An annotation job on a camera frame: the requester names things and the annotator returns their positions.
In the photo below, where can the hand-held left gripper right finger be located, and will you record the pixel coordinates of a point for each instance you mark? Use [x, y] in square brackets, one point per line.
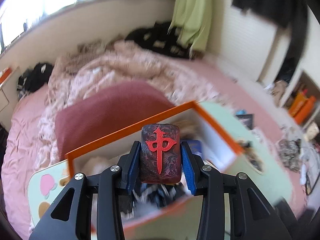
[188, 172]

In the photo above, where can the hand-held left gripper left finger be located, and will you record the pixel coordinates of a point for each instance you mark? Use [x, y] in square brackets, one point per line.
[131, 170]

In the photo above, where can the dark red block red symbol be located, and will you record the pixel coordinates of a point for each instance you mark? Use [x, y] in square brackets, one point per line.
[160, 155]

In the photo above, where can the orange cardboard box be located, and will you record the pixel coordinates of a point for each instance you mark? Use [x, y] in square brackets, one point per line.
[112, 135]

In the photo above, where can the green cartoon print desktop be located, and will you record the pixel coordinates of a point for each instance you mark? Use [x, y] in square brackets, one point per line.
[262, 187]

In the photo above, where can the maroon pillow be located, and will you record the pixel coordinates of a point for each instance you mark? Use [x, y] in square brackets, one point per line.
[105, 110]

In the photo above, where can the small teal object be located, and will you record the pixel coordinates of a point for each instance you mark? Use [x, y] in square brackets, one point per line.
[240, 112]

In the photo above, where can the patterned dark cloth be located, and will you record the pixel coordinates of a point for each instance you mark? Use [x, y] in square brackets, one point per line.
[288, 155]

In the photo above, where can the pink bed sheet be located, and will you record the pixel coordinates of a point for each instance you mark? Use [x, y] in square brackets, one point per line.
[25, 135]

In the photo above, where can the beige knitted cloth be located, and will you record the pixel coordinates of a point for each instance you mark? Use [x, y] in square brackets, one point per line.
[95, 47]

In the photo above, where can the orange bottle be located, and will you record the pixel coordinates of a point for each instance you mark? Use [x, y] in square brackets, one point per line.
[307, 107]
[296, 102]

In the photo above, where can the black striped clothes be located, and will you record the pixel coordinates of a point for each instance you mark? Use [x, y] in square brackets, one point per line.
[37, 77]

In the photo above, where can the black clothes pile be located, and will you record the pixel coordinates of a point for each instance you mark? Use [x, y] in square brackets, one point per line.
[155, 37]

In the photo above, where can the white louvered closet door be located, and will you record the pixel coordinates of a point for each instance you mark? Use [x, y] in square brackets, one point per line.
[245, 40]

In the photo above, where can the white shelf unit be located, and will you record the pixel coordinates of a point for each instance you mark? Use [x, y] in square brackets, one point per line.
[297, 77]

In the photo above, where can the light green curtain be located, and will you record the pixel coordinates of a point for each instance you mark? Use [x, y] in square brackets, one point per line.
[192, 17]

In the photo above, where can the small orange box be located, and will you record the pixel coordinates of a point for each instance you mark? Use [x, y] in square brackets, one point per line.
[5, 76]

